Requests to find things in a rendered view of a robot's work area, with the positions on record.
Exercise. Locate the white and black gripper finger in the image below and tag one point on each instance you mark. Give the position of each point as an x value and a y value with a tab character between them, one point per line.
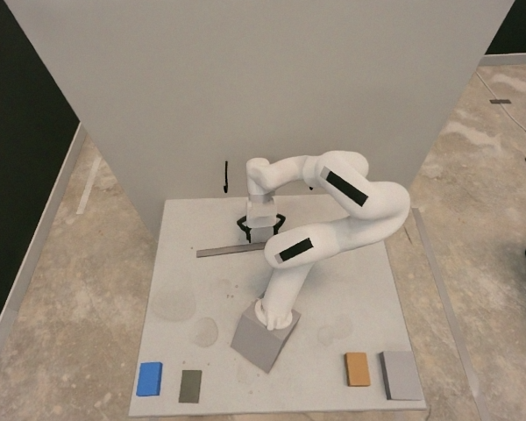
279	224
246	229

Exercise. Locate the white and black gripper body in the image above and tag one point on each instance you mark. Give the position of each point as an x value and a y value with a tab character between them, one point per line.
259	221

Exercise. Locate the grey bar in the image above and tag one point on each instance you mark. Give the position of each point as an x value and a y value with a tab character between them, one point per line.
230	249

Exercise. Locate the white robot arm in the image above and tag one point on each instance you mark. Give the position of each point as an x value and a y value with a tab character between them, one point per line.
294	252

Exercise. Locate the blue rectangular block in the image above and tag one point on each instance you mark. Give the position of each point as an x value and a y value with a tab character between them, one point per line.
149	381

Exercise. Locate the small orange rectangular block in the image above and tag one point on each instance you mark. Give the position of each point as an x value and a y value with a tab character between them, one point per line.
357	371

